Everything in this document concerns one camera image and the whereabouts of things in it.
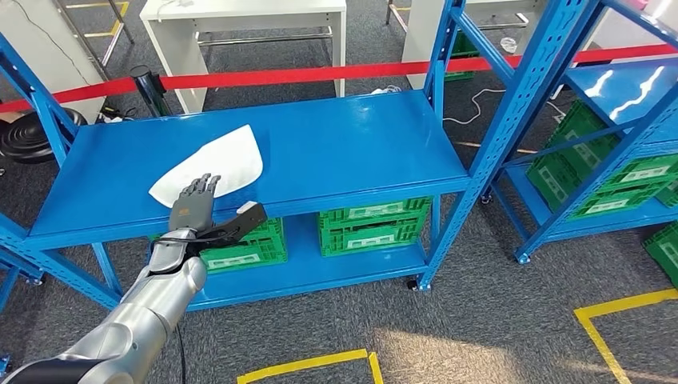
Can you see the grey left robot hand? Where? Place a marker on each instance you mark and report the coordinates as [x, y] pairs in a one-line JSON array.
[[192, 212]]

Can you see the white curved shell part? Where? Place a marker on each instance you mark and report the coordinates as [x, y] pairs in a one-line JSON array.
[[228, 154]]

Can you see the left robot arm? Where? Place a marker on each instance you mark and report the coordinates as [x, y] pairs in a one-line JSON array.
[[143, 312]]

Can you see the blue metal shelf rack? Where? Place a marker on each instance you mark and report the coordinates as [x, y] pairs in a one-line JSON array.
[[625, 85], [328, 143]]

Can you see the green plastic crate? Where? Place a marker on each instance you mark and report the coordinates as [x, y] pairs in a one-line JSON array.
[[254, 249], [371, 236], [582, 124], [662, 254], [462, 48], [551, 180]]

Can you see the white table with chrome bar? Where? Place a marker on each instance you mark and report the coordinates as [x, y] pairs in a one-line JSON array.
[[175, 58]]

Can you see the short red barrier belt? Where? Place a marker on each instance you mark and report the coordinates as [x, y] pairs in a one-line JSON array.
[[79, 93]]

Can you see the black round ribbed base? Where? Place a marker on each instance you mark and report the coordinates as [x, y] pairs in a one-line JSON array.
[[32, 138]]

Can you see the long red barrier belt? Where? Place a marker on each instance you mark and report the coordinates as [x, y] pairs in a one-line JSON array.
[[318, 73]]

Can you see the pale grey cabinet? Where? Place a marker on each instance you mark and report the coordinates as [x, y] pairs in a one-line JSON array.
[[42, 53]]

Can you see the white power adapter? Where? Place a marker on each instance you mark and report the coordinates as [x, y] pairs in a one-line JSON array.
[[384, 90]]

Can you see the clear crumpled cup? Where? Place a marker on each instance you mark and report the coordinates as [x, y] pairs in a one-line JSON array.
[[508, 45]]

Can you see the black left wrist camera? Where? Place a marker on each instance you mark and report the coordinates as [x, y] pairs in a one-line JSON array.
[[246, 220]]

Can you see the black stanchion post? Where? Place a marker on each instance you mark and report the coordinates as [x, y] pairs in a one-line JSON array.
[[151, 90]]

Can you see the chrome tube frame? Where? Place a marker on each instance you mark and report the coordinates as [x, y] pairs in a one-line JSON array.
[[114, 45]]

